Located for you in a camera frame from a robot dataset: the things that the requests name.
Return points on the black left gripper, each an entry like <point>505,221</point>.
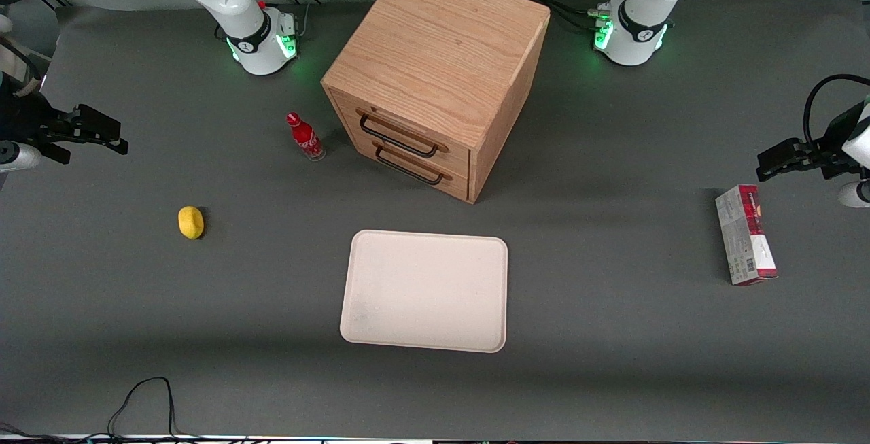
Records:
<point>830,144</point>

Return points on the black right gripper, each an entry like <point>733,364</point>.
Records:
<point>27,120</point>

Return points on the red coke bottle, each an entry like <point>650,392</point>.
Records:
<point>306,138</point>

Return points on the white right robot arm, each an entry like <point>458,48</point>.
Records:
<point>238,2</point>

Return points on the cream plastic tray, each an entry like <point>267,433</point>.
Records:
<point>425,291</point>

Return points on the grey and red carton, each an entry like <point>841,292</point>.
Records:
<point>744,240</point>

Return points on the yellow lemon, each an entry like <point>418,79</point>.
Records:
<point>191,222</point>

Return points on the wooden drawer front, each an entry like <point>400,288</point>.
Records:
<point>435,137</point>
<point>454,182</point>

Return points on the oak wooden drawer cabinet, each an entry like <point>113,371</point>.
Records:
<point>442,43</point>

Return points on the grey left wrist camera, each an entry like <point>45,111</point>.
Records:
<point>855,194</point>

